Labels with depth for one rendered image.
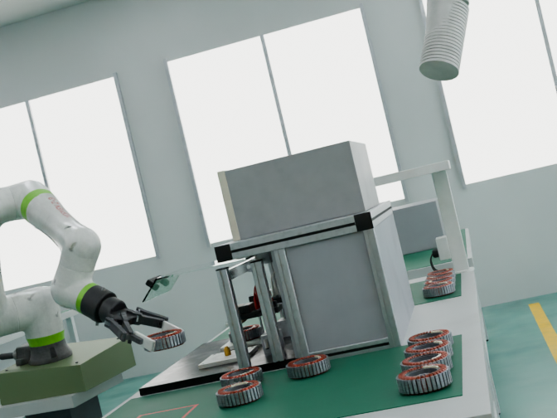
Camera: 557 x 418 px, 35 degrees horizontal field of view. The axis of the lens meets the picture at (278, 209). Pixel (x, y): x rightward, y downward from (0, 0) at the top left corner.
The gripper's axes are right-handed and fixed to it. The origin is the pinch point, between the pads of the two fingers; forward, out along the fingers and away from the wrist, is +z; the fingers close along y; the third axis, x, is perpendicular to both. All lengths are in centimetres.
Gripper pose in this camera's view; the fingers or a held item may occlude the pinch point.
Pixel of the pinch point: (162, 337)
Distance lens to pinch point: 237.8
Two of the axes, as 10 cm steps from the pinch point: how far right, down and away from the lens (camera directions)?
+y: -5.3, 1.3, -8.4
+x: 2.2, -9.3, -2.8
